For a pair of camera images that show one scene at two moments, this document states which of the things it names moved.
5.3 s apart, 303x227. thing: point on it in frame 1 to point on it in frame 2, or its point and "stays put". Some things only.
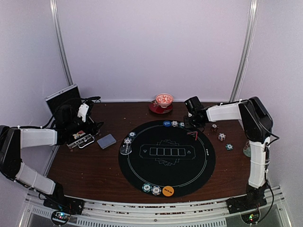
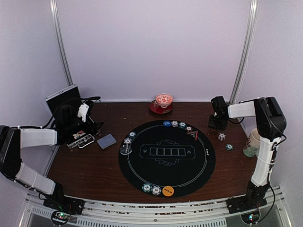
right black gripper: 188,125 to 211,123
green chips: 182,125 stays put
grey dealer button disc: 126,150 stays put
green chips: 132,134 stays put
